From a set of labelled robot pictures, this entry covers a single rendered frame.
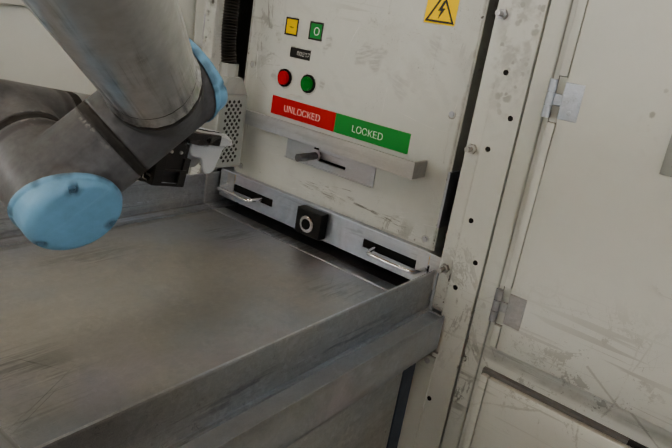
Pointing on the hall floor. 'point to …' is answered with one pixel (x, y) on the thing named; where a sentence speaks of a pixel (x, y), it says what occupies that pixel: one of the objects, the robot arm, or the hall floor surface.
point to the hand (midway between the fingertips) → (225, 136)
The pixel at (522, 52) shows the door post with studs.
